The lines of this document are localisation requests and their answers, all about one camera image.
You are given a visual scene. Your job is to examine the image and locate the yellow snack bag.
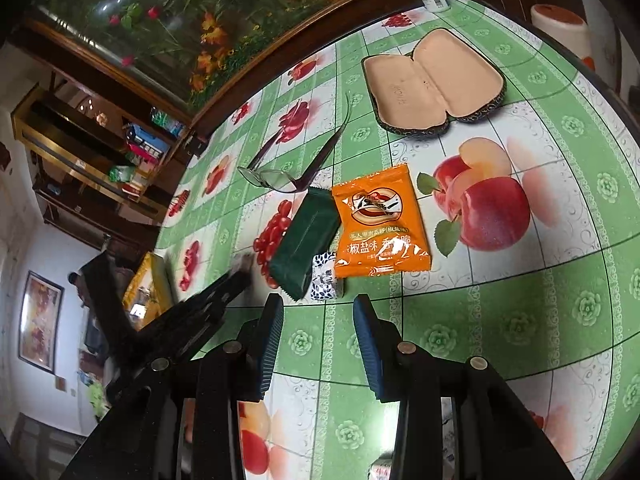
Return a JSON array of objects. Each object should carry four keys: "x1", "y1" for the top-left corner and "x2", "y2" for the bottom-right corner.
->
[{"x1": 122, "y1": 252, "x2": 173, "y2": 331}]

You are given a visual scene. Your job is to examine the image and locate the small blue-white candy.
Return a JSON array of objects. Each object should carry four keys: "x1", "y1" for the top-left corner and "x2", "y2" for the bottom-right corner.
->
[{"x1": 309, "y1": 251, "x2": 346, "y2": 303}]

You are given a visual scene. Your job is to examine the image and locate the wooden shelf cabinet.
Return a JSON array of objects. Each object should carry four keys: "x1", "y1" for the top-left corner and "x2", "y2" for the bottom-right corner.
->
[{"x1": 10, "y1": 80, "x2": 201, "y2": 231}]

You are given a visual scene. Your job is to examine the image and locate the green fruit print tablecloth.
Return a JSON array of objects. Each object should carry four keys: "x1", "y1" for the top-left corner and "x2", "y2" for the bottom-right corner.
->
[{"x1": 155, "y1": 0, "x2": 640, "y2": 480}]

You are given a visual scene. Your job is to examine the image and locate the dark green snack packet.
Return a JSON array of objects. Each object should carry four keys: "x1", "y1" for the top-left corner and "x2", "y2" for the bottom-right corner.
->
[{"x1": 261, "y1": 186, "x2": 340, "y2": 302}]

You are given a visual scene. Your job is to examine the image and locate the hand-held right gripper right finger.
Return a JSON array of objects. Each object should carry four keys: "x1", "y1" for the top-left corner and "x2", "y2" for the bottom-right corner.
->
[{"x1": 352, "y1": 294, "x2": 576, "y2": 480}]

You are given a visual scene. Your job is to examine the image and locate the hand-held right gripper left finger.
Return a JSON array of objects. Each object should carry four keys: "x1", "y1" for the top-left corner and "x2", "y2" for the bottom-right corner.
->
[{"x1": 62, "y1": 294, "x2": 286, "y2": 480}]

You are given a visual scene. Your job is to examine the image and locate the framed wall picture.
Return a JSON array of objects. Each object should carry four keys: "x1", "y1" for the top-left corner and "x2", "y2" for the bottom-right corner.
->
[{"x1": 17, "y1": 270, "x2": 65, "y2": 373}]

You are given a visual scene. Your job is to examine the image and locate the orange snack packet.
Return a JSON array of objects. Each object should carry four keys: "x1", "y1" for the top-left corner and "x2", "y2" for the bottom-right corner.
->
[{"x1": 331, "y1": 163, "x2": 432, "y2": 279}]

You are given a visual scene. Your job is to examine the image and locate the eyeglasses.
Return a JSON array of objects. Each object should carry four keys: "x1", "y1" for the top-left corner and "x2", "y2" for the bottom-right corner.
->
[{"x1": 237, "y1": 92, "x2": 353, "y2": 194}]

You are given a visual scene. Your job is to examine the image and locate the flower display glass panel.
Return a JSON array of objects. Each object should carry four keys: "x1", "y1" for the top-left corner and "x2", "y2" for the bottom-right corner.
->
[{"x1": 25, "y1": 0, "x2": 416, "y2": 111}]

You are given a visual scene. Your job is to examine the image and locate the open glasses case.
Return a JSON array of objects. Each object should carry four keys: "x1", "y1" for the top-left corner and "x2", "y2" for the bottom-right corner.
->
[{"x1": 361, "y1": 29, "x2": 507, "y2": 139}]

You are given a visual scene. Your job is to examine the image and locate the white jar orange top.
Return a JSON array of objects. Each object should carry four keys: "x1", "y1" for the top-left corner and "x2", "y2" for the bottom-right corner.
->
[{"x1": 530, "y1": 4, "x2": 593, "y2": 61}]

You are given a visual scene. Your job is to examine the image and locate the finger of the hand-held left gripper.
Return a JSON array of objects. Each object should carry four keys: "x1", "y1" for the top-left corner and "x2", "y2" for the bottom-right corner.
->
[{"x1": 182, "y1": 259, "x2": 254, "y2": 331}]

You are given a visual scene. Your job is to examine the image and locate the water bottle green label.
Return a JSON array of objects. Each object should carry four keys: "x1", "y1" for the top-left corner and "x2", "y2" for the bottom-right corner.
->
[{"x1": 150, "y1": 107, "x2": 186, "y2": 136}]

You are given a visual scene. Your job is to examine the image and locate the white printed packet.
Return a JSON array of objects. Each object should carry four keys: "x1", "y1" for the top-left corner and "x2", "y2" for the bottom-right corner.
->
[{"x1": 369, "y1": 452, "x2": 398, "y2": 480}]

